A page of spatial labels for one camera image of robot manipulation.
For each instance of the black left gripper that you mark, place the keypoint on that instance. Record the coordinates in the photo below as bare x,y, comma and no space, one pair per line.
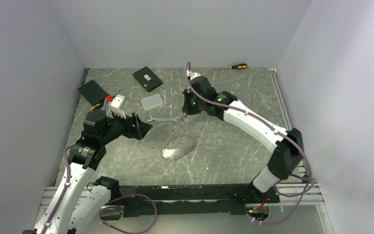
138,131

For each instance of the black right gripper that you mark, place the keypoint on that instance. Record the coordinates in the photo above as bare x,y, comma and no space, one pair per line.
186,107

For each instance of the metal oval key organizer plate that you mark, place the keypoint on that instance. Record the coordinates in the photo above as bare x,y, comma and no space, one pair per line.
185,148

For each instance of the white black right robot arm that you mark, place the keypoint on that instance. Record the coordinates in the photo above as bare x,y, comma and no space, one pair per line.
285,146

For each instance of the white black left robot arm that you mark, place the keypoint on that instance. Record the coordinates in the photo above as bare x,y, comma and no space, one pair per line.
65,214

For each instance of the small silver open-end wrench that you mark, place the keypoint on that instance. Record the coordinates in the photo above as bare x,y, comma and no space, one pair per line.
151,119

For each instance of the translucent white plastic box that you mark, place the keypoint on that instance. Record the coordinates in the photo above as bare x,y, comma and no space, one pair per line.
152,102

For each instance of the yellow black screwdriver at left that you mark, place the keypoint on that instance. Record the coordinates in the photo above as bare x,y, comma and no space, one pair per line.
103,105

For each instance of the yellow black screwdriver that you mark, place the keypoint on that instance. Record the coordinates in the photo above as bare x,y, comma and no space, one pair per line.
235,67
103,105

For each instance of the black box with white label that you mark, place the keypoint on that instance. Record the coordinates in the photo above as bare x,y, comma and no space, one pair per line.
147,79

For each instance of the flat black box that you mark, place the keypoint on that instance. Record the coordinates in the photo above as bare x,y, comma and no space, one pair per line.
92,92

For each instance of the yellow black screwdriver at back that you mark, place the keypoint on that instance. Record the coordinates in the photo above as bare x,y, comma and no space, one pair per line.
235,67

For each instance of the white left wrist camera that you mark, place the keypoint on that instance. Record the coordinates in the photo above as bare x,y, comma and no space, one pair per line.
115,106

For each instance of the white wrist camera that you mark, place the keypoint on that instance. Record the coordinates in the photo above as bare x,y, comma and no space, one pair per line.
192,75
115,106

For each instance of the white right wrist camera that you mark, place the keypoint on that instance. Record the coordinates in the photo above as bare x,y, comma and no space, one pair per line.
192,75

